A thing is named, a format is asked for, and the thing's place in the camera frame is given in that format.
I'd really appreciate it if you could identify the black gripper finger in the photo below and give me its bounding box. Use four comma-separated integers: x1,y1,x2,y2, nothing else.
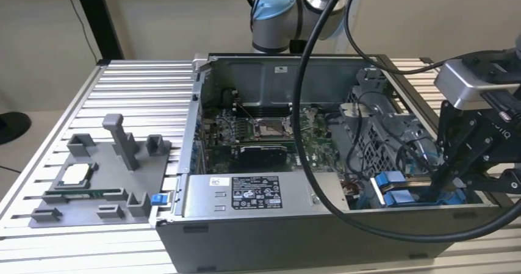
429,101,489,203
464,160,521,194

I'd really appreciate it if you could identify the black disk wire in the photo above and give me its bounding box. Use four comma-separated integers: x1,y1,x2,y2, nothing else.
397,133,433,177

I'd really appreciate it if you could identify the hard disk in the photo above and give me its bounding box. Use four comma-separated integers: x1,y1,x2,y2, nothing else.
375,170,445,192

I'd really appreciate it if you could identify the blue disk bay tab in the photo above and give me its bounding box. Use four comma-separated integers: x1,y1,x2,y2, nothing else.
384,191,419,208

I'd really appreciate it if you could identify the metal drive cage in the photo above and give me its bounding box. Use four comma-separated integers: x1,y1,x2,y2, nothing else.
329,84,443,177

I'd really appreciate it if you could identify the grey plastic cage latch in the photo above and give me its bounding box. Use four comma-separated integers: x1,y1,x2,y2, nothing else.
357,67,388,89

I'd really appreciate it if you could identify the green motherboard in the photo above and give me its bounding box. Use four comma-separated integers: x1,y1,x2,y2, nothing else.
199,103,340,175

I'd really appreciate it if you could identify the metal socket cover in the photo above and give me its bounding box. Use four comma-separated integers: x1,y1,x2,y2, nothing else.
285,109,319,134

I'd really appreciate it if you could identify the CPU socket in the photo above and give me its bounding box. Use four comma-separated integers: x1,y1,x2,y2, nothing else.
255,118,295,139

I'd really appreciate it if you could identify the black graphics card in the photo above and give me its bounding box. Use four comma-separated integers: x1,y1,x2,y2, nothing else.
236,144,288,170

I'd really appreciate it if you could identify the dark grey open PC case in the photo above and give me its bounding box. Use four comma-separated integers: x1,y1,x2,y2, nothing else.
156,52,519,273

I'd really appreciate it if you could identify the silver power supply unit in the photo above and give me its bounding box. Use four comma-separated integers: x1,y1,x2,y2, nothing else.
182,173,351,220

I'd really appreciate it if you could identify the grey plastic parts rack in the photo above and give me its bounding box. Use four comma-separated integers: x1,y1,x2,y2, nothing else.
28,114,172,229

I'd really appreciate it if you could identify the green RAM stick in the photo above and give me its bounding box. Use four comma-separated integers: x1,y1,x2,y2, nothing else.
47,189,123,197

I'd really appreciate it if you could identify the silver CPU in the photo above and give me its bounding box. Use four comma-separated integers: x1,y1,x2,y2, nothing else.
60,165,94,185

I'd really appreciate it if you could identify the black round stand base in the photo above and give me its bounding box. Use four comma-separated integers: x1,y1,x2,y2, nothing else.
0,111,32,145

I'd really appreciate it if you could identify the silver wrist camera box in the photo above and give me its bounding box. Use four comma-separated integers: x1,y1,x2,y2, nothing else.
433,59,521,110

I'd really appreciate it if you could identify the thin black case wire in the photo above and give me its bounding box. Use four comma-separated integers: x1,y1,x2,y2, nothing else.
345,91,399,177

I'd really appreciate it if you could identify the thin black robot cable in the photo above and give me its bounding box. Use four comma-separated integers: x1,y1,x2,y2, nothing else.
344,0,449,75

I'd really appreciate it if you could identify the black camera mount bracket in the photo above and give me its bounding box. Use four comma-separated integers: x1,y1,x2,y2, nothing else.
461,49,521,73

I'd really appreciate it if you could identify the red brown wire bundle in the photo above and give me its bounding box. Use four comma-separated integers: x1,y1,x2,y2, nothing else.
341,176,369,202

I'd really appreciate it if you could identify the long black robot cable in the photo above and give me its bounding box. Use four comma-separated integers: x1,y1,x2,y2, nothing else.
295,0,521,238

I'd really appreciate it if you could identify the black upright frame post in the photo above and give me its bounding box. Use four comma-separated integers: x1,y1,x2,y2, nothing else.
72,0,126,62

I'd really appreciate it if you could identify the thin black wall cable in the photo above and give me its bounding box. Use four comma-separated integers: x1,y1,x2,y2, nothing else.
60,0,100,62

